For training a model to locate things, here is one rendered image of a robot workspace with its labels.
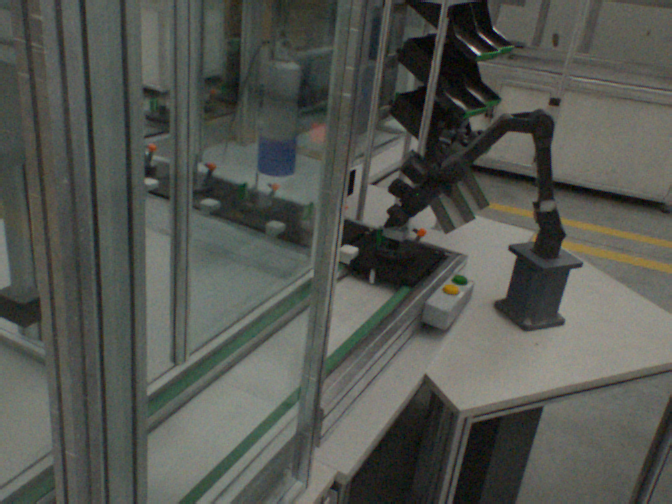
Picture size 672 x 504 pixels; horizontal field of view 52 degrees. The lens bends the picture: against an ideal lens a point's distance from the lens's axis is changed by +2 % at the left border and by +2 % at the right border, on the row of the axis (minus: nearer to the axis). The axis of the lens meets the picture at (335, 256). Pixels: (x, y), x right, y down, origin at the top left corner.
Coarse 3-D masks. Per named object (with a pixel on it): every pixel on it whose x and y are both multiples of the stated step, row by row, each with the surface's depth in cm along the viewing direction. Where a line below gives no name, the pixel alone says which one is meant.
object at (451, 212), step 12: (408, 156) 212; (432, 156) 221; (456, 192) 219; (432, 204) 211; (444, 204) 217; (456, 204) 221; (468, 204) 218; (444, 216) 210; (456, 216) 219; (468, 216) 219; (444, 228) 211
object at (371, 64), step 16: (416, 16) 312; (416, 32) 317; (368, 64) 283; (400, 64) 312; (368, 80) 288; (400, 80) 318; (368, 96) 292; (368, 112) 298; (384, 128) 319; (400, 128) 337
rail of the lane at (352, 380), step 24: (456, 264) 200; (432, 288) 185; (408, 312) 172; (384, 336) 161; (408, 336) 174; (360, 360) 151; (384, 360) 161; (336, 384) 143; (360, 384) 151; (336, 408) 141
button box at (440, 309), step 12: (468, 288) 188; (432, 300) 179; (444, 300) 180; (456, 300) 180; (468, 300) 192; (432, 312) 177; (444, 312) 176; (456, 312) 182; (432, 324) 179; (444, 324) 177
